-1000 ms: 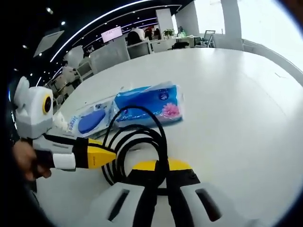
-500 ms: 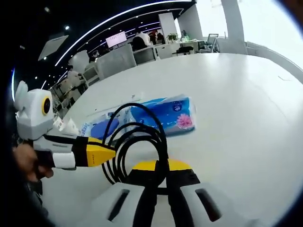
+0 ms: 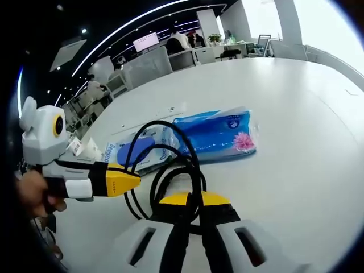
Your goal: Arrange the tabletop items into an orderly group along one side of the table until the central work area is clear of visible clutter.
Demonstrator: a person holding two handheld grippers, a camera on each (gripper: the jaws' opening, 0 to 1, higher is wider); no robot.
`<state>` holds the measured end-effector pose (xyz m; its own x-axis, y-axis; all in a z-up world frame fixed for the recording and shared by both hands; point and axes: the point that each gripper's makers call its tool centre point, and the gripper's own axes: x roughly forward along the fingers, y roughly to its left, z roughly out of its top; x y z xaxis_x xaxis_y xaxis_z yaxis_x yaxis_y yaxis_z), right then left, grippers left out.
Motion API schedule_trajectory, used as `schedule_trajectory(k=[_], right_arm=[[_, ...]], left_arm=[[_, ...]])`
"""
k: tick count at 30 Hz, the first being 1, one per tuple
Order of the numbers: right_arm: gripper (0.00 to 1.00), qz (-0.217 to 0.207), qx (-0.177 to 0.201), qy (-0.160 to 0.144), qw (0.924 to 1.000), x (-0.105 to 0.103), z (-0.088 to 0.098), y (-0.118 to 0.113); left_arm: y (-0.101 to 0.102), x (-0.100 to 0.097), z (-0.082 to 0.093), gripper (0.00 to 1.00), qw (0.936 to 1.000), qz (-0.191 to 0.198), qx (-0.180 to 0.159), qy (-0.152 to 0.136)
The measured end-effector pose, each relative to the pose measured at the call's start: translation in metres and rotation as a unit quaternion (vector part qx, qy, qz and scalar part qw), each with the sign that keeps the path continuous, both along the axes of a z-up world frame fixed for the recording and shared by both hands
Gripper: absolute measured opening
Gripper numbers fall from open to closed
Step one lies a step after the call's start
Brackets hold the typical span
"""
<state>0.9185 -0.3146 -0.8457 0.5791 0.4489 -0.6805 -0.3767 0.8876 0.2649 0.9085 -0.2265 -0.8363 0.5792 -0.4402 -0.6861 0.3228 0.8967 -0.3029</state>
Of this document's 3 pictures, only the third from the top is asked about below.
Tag curved ceiling light strip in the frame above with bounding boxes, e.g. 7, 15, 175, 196
71, 0, 188, 77

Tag white table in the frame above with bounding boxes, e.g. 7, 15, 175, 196
55, 56, 364, 273

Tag large window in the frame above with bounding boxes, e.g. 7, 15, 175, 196
241, 0, 364, 86

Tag white small boxes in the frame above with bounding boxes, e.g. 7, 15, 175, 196
67, 135, 102, 160

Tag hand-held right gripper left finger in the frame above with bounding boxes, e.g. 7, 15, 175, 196
113, 192, 195, 273

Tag wall screen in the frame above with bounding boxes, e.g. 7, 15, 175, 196
133, 32, 160, 53

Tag black cable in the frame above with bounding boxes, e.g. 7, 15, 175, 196
123, 119, 208, 226

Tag clear packet with blue disc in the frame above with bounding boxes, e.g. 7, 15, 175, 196
104, 126, 183, 172

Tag person's left hand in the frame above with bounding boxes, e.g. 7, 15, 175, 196
15, 169, 68, 218

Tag potted plant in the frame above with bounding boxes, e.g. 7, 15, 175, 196
208, 33, 223, 47

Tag blue tissue pack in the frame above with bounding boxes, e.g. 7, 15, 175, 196
172, 106, 260, 166

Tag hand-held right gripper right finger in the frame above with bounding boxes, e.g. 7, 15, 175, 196
198, 191, 311, 273

